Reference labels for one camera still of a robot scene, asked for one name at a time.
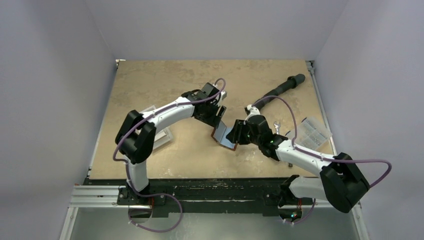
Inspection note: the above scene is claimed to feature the brown leather card holder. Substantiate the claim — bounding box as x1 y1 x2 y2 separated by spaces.
211 120 237 151

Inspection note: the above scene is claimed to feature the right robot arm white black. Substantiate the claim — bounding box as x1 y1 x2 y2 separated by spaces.
226 115 371 213

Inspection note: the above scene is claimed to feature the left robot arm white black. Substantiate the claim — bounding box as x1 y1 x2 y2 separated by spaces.
112 82 227 205

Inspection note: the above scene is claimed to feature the small silver wrench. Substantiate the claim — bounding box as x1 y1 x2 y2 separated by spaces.
273 121 281 135

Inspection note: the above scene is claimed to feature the clear plastic bin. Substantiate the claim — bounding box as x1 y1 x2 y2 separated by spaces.
140 104 174 152

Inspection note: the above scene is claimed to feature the clear plastic screw organizer box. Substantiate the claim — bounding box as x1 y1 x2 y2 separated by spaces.
295 116 332 152

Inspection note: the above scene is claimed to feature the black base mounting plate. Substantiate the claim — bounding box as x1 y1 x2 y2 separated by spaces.
83 177 313 220

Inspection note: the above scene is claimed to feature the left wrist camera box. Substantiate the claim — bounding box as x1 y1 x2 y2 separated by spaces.
218 90 227 101

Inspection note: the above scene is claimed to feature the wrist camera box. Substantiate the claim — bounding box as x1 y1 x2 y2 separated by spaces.
218 90 227 101
244 104 261 121

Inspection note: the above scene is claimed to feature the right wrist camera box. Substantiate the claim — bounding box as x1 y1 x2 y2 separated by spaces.
244 104 261 121

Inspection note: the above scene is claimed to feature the dark grey corrugated hose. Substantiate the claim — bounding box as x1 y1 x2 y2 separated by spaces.
253 73 306 112

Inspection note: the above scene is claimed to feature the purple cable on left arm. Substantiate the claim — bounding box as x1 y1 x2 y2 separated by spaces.
112 78 227 233

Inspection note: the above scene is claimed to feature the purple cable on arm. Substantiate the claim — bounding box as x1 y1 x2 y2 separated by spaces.
250 95 393 226
112 78 227 233

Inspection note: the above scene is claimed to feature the aluminium rail at table edge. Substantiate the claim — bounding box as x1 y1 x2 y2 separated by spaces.
305 60 337 155

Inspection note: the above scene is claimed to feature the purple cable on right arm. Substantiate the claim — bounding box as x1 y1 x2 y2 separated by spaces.
250 95 393 226

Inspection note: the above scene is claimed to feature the aluminium front frame rail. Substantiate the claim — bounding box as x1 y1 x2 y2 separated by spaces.
69 185 119 208

